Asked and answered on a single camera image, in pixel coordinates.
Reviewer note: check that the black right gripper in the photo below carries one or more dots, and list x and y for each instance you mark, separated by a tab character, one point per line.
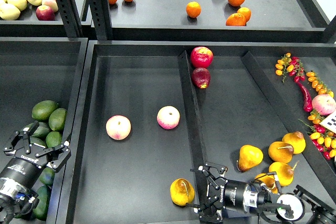
222	194

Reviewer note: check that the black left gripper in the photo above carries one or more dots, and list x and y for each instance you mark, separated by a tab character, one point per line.
28	162

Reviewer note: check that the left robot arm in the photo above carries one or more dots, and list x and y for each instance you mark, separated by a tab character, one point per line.
15	199

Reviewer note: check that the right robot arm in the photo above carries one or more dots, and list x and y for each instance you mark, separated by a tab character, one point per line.
256	197

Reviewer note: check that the avocado centre dark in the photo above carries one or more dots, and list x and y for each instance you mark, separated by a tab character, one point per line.
35	140

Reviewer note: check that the avocado middle left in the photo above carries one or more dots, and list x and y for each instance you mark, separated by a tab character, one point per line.
42	131

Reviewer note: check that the avocado middle right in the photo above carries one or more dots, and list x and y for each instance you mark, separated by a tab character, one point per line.
53	139

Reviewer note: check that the avocado lower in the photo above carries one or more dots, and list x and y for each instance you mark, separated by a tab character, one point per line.
47	176

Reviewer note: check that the avocado bottom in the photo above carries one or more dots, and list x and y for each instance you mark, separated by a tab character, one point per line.
41	210

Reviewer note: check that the yellow pear bottom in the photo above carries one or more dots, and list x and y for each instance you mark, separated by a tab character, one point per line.
268	181

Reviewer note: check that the yellow pear shelf front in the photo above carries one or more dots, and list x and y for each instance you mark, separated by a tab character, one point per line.
9	12

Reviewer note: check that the pink apple centre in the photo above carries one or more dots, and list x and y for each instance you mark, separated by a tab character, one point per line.
168	117

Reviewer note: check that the pink apple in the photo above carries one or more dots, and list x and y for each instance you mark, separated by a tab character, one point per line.
118	127
168	117
324	104

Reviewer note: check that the black left tray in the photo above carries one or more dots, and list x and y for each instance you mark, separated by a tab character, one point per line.
36	69

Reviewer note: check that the black tray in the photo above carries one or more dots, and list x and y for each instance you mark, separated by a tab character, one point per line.
36	69
128	181

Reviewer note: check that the pink apple left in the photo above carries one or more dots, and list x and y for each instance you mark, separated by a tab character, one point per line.
118	127

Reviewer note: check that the black centre tray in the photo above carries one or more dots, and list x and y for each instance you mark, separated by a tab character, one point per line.
128	181

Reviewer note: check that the dark red apple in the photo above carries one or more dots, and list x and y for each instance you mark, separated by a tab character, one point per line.
201	77

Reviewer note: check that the bright red apple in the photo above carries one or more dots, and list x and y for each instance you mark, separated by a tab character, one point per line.
201	57

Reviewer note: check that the cherry tomato vine lower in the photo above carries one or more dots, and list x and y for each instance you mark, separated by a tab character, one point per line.
322	138

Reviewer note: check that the cherry tomato vine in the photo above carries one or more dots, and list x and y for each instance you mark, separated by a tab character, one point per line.
322	138
290	66

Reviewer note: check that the red apple on shelf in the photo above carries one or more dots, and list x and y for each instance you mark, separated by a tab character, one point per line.
45	13

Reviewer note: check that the red chili pepper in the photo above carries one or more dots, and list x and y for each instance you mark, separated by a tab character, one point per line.
307	100

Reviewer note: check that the checkered marker card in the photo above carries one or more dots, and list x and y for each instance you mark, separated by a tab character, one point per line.
330	122

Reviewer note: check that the peach on shelf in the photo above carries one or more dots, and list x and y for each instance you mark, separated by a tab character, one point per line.
52	4

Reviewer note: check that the yellow apple shelf left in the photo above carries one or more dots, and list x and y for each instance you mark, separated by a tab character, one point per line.
20	4

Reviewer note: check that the pink apple far right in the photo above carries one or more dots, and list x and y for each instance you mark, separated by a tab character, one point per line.
324	104

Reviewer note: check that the cherry tomato vine upper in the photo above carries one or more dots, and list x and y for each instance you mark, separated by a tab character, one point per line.
290	66

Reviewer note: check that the black shelf upright left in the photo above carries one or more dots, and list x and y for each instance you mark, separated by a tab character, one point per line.
70	18

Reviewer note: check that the black shelf upright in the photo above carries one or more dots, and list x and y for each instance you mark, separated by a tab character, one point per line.
100	12
70	18

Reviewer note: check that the black shelf upright right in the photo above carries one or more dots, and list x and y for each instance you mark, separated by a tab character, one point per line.
100	12

